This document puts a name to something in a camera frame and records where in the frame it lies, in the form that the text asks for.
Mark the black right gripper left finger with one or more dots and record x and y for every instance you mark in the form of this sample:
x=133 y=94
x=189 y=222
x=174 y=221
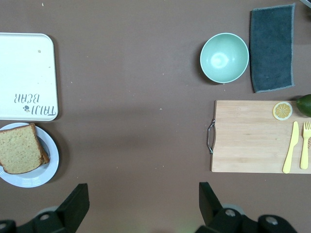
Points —
x=73 y=213

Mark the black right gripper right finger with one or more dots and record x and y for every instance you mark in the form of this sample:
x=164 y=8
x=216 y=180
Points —
x=213 y=216

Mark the lavender round plate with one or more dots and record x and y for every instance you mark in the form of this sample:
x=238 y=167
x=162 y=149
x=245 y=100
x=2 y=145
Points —
x=52 y=157

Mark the plain bread slice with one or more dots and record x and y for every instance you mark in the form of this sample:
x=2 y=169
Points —
x=19 y=148

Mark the bread slice under egg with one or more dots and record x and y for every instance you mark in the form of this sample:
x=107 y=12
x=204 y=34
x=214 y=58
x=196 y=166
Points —
x=45 y=156

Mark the wooden cutting board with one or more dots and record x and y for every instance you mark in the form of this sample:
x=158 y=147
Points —
x=243 y=145

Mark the yellow plastic knife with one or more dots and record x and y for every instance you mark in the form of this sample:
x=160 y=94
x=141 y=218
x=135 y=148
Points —
x=292 y=143

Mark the yellow plastic fork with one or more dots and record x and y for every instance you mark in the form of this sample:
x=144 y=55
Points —
x=305 y=150

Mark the lemon slice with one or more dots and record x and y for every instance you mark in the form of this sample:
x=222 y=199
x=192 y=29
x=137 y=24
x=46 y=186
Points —
x=282 y=111

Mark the green avocado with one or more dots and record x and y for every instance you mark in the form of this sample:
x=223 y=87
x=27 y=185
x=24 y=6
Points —
x=305 y=105

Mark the cream bear print tray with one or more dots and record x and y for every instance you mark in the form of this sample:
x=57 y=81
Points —
x=24 y=72

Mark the mint green bowl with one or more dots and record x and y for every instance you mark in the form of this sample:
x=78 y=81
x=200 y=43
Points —
x=223 y=58

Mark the dark grey cloth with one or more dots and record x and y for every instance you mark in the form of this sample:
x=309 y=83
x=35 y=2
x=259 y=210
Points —
x=272 y=48

